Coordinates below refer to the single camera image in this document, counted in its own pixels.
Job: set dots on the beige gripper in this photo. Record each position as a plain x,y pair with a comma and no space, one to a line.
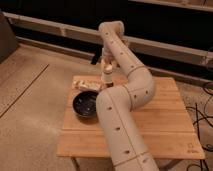
108,62

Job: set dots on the wooden folding table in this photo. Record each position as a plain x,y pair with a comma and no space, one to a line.
164,124

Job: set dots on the grey box at left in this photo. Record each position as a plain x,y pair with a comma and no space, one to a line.
8,41

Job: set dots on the white ceramic cup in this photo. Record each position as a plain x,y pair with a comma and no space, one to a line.
106,76

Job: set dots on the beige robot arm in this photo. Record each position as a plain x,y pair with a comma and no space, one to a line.
127,148

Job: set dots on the black bowl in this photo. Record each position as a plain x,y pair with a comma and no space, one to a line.
84,104

